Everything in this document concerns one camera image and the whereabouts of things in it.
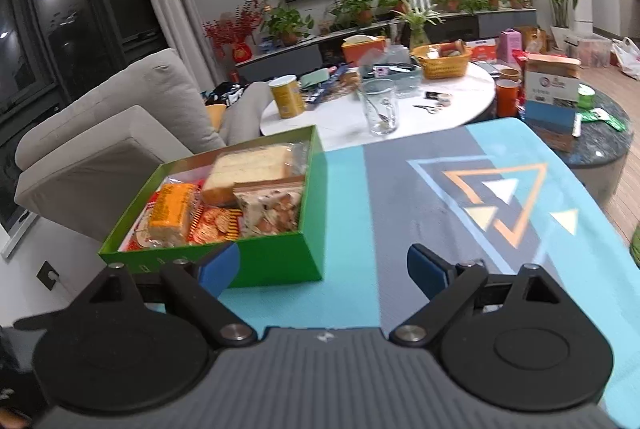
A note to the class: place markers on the red round biscuit packet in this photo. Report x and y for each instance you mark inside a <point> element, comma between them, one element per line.
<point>215,224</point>

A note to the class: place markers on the blue patterned table mat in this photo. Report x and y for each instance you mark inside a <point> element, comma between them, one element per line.
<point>425,189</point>

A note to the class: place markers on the wall socket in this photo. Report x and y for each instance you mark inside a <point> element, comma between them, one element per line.
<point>48,276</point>

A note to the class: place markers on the scissors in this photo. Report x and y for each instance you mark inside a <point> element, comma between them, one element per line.
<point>429,107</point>

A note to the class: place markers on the yellow woven basket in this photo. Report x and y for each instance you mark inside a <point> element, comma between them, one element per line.
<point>442,66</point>

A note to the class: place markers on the green cardboard box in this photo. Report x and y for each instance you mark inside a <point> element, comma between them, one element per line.
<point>280,259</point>

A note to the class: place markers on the clear storage box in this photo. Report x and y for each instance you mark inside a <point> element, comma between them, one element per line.
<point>590,49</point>

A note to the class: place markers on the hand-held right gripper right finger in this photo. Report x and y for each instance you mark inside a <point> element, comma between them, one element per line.
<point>425,269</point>

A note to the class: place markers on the beige sofa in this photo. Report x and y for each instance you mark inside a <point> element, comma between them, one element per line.
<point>125,124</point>

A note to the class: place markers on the red flower decoration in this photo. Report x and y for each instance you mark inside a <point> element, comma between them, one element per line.
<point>232,26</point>

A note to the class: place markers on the pink box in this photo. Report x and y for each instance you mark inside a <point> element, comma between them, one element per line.
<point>510,46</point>

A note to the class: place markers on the orange box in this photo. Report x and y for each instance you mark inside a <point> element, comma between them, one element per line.
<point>360,51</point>

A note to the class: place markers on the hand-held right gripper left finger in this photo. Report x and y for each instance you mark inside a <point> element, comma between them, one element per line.
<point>220,269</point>

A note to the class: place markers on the dark blue packet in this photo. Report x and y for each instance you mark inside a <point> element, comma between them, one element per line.
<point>325,89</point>

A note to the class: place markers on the brown and white cardboard box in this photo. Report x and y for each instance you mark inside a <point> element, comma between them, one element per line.
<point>550,94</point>

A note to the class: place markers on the white plastic bag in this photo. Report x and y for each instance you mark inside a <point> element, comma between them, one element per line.
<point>627,59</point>

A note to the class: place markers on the dark television cabinet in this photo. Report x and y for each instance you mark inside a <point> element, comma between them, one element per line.
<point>290,61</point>

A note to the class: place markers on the red packet with large cracker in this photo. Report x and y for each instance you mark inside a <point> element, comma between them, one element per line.
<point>139,236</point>

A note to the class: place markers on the green packet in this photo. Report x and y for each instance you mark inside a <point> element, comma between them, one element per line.
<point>605,119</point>

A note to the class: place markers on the teal bowl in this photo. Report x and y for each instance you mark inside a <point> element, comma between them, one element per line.
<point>407,81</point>

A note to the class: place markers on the dark round side table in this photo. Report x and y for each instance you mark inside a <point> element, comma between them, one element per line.
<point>595,159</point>

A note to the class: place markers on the round white coffee table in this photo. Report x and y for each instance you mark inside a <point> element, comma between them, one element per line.
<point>450,84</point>

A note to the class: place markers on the clear glass cup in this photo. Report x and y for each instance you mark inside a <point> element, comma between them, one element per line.
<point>378,109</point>

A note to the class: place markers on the clear nut packet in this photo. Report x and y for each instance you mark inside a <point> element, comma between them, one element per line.
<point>265,209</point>

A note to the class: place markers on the orange snack packet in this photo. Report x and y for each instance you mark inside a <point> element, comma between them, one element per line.
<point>172,209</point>

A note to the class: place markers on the sliced bread packet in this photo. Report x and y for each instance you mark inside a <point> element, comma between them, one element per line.
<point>245,169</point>

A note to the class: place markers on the yellow can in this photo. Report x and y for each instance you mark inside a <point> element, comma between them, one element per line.
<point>287,99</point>

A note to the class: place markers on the dark framed window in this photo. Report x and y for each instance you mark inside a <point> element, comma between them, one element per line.
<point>60,9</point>

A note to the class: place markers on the orange cup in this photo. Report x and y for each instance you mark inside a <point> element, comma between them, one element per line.
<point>507,101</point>

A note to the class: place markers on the leafy plant in vase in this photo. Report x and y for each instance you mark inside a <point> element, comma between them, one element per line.
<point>415,21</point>

